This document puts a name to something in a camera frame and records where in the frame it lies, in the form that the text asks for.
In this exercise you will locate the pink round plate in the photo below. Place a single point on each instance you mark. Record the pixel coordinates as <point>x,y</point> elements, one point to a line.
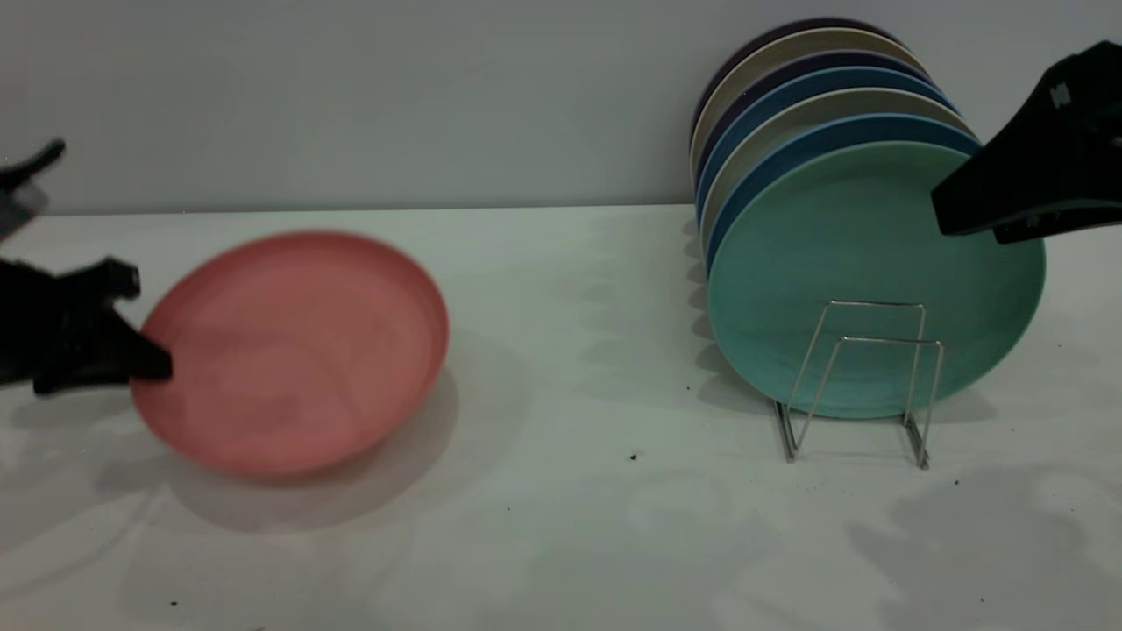
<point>298,350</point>

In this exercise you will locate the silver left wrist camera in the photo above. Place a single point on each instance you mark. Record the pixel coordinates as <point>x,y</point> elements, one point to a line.
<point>17,210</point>

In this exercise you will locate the beige round plate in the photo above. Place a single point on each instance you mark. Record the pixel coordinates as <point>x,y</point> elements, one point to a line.
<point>824,109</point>
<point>789,48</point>

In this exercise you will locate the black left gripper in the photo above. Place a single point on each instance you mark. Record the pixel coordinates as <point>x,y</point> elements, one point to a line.
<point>44,324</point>

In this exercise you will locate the green round plate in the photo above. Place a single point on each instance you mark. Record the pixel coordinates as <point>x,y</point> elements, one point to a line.
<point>859,245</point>

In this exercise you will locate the dark purple round plate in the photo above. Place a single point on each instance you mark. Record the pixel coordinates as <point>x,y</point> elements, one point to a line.
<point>763,39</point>

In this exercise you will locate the blue round plate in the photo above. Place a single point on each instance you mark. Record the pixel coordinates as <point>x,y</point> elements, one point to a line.
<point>806,88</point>
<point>841,136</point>

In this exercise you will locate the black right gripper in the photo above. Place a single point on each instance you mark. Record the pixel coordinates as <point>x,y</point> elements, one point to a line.
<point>1106,88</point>

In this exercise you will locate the navy round plate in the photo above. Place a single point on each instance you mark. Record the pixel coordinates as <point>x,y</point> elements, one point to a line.
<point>789,72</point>

